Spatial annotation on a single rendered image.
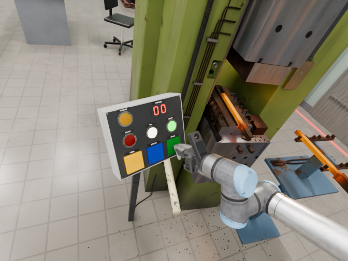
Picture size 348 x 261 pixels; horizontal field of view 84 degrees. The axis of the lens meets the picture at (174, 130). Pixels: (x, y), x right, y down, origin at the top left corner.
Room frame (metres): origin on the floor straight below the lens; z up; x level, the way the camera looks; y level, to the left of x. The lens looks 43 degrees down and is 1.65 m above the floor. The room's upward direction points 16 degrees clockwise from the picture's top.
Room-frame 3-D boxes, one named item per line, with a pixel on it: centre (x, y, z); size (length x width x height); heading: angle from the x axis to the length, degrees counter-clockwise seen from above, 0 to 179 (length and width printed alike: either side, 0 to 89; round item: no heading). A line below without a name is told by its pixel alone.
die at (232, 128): (1.09, -0.27, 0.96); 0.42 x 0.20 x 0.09; 22
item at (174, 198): (0.68, -0.06, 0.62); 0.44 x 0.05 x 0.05; 22
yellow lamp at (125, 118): (0.51, 0.18, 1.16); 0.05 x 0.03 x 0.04; 112
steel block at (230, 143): (1.12, -0.31, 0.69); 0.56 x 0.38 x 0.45; 22
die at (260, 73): (1.09, -0.27, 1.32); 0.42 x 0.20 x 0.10; 22
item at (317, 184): (0.93, -0.91, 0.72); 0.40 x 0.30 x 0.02; 115
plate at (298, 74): (1.14, -0.59, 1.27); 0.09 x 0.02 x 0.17; 112
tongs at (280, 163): (1.07, -0.98, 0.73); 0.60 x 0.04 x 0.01; 115
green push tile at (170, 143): (0.60, -0.02, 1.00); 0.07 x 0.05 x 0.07; 137
